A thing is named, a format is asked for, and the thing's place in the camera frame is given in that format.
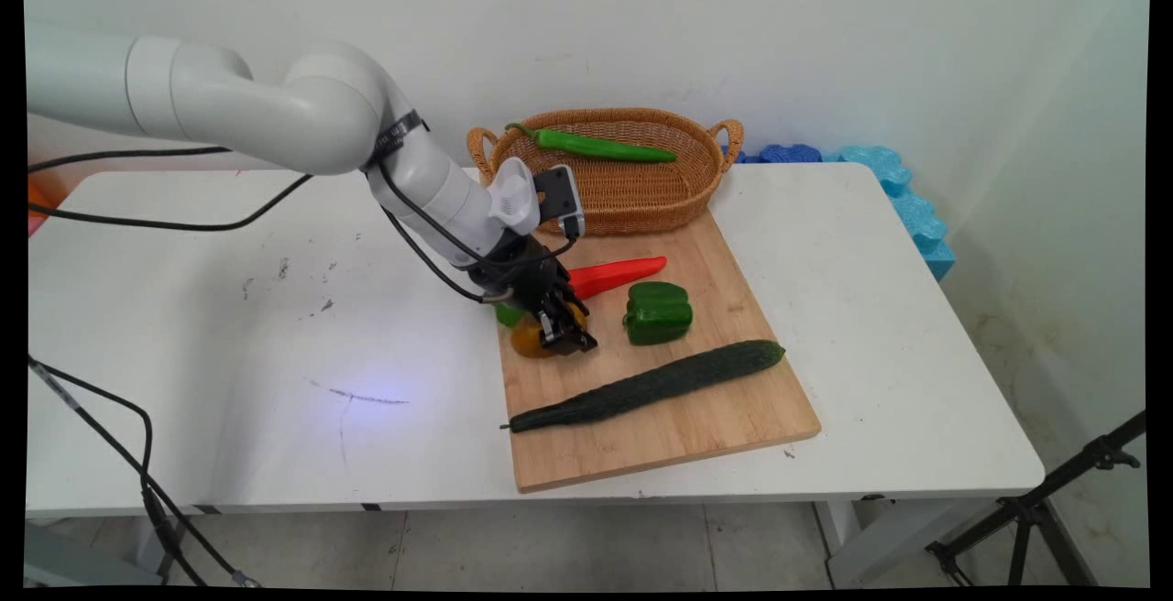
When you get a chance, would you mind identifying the light blue foam mat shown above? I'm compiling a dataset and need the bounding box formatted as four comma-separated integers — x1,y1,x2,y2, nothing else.
822,145,957,282

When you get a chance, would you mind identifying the wooden cutting board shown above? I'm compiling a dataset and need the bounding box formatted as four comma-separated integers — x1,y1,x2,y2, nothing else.
479,170,822,494

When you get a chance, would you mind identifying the woven wicker basket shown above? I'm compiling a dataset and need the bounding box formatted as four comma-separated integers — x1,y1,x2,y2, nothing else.
466,107,745,236

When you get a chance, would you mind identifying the orange carrot with green leaves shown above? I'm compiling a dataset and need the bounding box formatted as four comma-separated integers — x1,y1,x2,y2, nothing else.
495,256,669,328

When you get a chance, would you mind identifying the green chili pepper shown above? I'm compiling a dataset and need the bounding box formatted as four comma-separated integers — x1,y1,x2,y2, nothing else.
505,122,678,164

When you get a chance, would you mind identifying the green bell pepper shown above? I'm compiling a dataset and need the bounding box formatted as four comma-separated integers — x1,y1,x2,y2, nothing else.
624,281,695,346

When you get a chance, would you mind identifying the black tripod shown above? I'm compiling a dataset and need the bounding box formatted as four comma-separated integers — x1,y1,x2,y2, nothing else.
924,410,1148,588

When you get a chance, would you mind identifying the dark green cucumber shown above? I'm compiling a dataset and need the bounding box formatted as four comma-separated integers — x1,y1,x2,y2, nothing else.
500,339,787,434

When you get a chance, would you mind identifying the black cable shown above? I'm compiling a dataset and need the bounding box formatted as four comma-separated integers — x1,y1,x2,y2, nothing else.
26,145,514,305
26,159,584,274
26,355,263,588

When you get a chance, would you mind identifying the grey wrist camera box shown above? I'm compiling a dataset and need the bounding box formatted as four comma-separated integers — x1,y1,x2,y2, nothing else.
533,164,587,240

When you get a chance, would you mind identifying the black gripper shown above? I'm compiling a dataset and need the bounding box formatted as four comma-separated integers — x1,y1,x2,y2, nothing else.
463,235,599,355

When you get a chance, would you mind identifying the white table leg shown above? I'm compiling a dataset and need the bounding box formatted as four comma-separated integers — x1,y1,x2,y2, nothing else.
128,515,193,581
814,498,963,588

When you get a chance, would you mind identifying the black strap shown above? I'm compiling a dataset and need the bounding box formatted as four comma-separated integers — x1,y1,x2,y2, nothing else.
365,110,430,169

